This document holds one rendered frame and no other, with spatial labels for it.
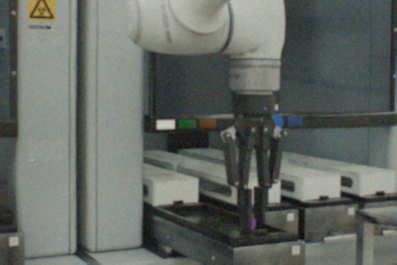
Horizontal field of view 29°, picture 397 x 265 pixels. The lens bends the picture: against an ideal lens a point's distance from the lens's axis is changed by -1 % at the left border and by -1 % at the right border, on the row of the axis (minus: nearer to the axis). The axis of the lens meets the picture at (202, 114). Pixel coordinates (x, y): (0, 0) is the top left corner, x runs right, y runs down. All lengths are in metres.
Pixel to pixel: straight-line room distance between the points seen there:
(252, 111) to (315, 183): 0.36
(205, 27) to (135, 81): 0.31
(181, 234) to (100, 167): 0.21
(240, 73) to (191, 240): 0.30
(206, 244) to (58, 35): 0.46
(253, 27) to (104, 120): 0.35
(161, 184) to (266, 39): 0.39
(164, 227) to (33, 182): 0.26
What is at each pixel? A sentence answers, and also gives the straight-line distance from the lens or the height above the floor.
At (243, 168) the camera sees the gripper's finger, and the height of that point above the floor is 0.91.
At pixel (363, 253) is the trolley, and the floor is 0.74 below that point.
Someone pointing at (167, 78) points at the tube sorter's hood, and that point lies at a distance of 1.50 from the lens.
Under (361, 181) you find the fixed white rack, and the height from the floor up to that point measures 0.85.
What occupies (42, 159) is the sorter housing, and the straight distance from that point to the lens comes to 1.44.
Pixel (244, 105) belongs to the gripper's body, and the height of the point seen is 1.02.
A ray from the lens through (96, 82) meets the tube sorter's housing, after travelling 1.47.
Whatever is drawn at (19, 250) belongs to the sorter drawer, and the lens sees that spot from 1.36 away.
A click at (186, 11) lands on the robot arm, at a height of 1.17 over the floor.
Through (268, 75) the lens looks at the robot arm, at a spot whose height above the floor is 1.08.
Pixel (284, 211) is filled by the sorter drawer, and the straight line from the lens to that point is 1.57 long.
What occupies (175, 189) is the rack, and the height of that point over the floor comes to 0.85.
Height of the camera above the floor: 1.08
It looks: 3 degrees down
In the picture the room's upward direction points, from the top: 1 degrees clockwise
